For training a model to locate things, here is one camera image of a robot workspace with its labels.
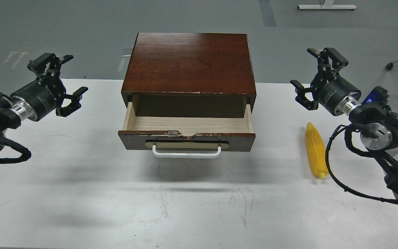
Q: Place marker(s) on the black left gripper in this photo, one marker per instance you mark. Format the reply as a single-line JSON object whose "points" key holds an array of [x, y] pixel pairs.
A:
{"points": [[36, 100]]}

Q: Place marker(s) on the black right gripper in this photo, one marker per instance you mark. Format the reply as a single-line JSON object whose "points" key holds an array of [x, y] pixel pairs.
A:
{"points": [[327, 88]]}

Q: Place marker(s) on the yellow corn cob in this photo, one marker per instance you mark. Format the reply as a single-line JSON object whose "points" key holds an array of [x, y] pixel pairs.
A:
{"points": [[315, 151]]}

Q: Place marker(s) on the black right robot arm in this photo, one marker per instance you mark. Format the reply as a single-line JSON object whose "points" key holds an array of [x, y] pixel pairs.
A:
{"points": [[373, 128]]}

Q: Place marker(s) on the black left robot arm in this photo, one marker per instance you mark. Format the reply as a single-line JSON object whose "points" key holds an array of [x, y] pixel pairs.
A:
{"points": [[12, 152]]}

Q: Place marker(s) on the white table base foot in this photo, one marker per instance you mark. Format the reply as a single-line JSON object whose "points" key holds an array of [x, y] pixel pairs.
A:
{"points": [[326, 5]]}

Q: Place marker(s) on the brown wooden cabinet box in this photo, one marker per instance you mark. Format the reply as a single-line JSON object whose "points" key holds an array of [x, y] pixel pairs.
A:
{"points": [[202, 64]]}

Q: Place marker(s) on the wooden drawer with white handle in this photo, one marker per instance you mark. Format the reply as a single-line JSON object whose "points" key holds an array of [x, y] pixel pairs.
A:
{"points": [[171, 137]]}

